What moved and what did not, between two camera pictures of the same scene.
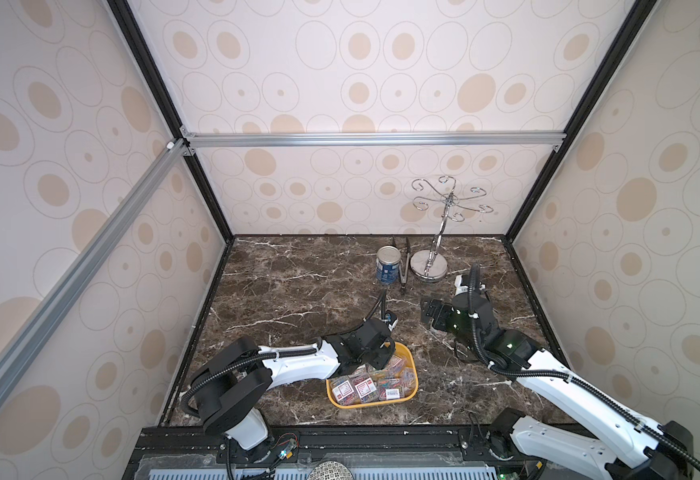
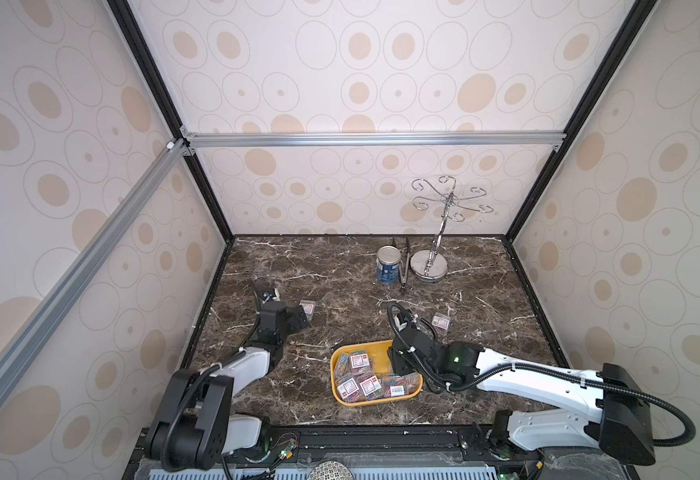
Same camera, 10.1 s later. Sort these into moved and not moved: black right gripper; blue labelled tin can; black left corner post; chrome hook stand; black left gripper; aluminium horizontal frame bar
Moved: black left gripper; black right gripper
Not moved: aluminium horizontal frame bar; blue labelled tin can; chrome hook stand; black left corner post
